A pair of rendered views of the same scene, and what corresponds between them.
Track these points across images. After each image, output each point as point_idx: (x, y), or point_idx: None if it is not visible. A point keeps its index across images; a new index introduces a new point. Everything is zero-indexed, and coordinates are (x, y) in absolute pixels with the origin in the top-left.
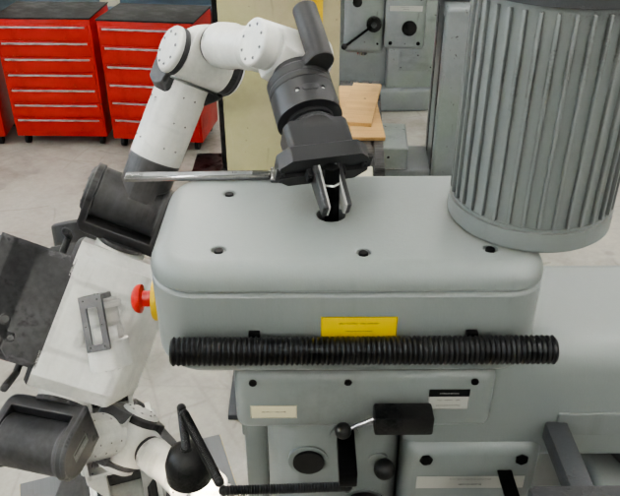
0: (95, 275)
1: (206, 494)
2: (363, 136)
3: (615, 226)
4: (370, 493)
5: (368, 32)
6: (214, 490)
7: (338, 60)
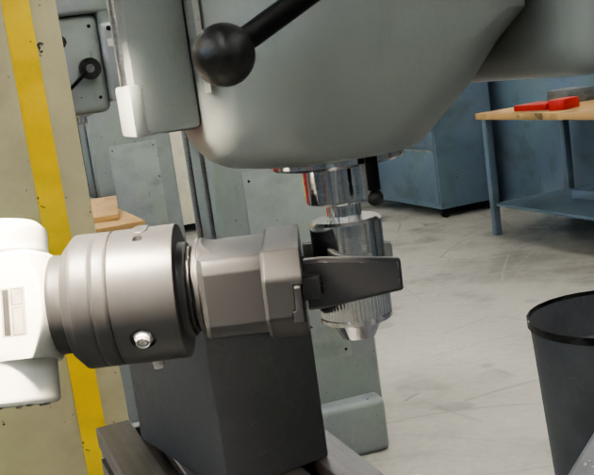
0: None
1: None
2: (111, 225)
3: (478, 341)
4: None
5: (84, 83)
6: (15, 227)
7: (56, 12)
